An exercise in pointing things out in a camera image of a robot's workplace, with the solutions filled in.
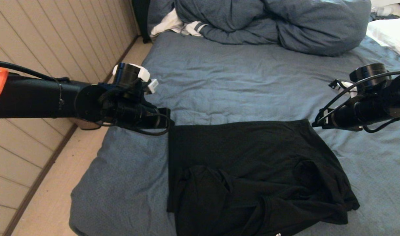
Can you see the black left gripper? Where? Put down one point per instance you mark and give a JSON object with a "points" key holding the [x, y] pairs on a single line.
{"points": [[150, 118]]}

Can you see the blue crumpled duvet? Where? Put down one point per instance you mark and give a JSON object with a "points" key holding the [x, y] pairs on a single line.
{"points": [[301, 29]]}

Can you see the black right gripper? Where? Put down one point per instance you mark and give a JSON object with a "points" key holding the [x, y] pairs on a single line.
{"points": [[347, 118]]}

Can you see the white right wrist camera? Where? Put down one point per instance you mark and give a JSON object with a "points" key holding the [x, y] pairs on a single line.
{"points": [[349, 88]]}

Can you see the white pillow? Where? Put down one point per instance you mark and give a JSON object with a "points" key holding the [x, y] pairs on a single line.
{"points": [[390, 32]]}

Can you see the brown trash bin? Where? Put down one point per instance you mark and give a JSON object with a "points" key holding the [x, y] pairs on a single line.
{"points": [[85, 124]]}

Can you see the white striped garment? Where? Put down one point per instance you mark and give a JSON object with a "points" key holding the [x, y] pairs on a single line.
{"points": [[167, 24]]}

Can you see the black moon print t-shirt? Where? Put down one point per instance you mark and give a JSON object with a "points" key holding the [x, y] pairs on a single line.
{"points": [[236, 147]]}

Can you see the white left wrist camera on bracket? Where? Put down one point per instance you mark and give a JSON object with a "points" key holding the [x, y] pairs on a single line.
{"points": [[152, 86]]}

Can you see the dark bedside furniture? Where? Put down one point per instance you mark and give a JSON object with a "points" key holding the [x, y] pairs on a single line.
{"points": [[141, 19]]}

